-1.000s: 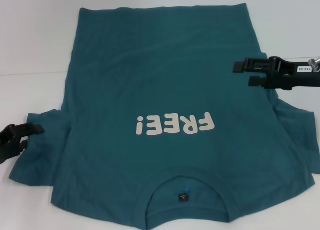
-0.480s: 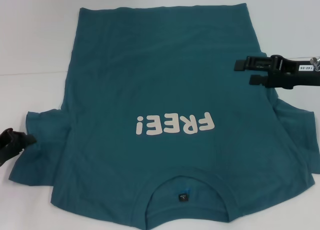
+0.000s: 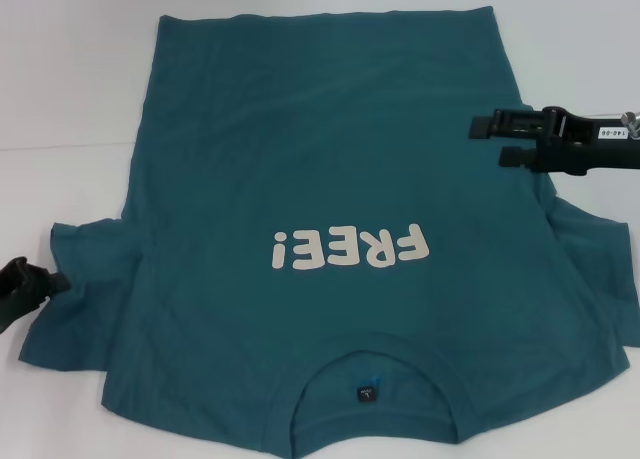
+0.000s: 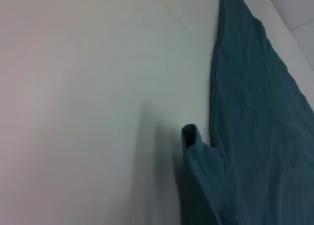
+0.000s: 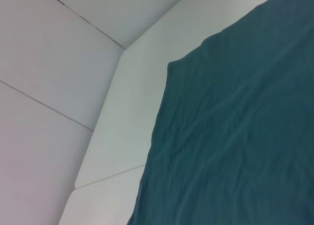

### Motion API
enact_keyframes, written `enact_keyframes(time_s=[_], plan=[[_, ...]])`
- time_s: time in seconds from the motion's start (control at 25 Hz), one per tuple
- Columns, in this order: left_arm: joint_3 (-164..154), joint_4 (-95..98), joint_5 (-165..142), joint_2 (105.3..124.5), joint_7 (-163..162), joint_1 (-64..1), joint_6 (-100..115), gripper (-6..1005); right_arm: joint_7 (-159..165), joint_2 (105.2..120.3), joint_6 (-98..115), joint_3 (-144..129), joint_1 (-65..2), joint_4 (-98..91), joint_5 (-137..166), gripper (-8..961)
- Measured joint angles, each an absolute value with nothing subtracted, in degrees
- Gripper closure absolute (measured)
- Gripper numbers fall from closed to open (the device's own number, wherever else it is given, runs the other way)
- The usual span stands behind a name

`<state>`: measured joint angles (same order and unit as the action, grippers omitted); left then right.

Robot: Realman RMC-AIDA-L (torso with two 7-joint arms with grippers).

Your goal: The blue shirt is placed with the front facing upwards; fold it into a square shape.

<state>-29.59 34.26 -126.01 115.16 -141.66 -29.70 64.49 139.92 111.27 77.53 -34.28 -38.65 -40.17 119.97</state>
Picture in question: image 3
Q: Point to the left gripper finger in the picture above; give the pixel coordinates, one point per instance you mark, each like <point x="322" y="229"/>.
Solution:
<point x="57" y="284"/>

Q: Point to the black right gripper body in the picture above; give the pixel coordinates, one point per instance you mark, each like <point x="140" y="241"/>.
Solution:
<point x="590" y="151"/>

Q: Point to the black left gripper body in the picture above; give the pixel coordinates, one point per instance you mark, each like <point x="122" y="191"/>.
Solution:
<point x="22" y="289"/>

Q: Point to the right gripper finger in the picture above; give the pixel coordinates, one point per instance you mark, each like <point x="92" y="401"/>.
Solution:
<point x="517" y="157"/>
<point x="510" y="125"/>

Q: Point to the teal FREE print t-shirt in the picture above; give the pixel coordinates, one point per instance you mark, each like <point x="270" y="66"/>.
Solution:
<point x="325" y="154"/>

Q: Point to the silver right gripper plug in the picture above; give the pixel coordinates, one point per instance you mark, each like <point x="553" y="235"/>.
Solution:
<point x="631" y="124"/>

